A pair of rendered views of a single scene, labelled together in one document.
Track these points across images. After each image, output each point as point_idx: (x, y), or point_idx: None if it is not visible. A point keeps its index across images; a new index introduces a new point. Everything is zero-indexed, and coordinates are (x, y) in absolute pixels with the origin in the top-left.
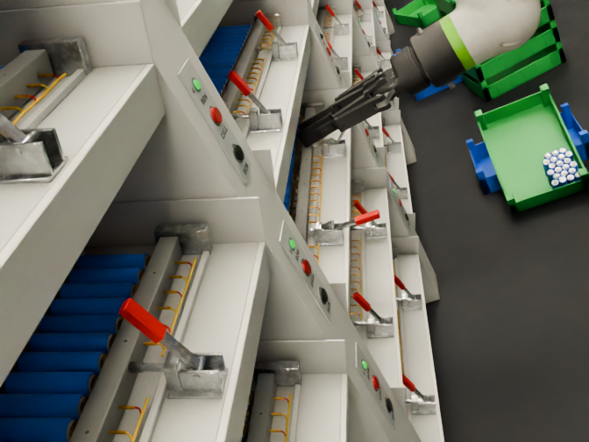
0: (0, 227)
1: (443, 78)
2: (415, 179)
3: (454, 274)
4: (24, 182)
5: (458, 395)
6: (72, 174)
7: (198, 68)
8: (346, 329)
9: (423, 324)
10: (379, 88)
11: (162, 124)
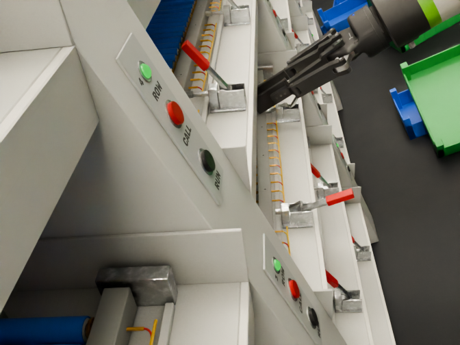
0: None
1: (406, 37)
2: (343, 125)
3: (390, 217)
4: None
5: (408, 341)
6: None
7: (146, 46)
8: (335, 343)
9: (374, 276)
10: (337, 50)
11: (96, 136)
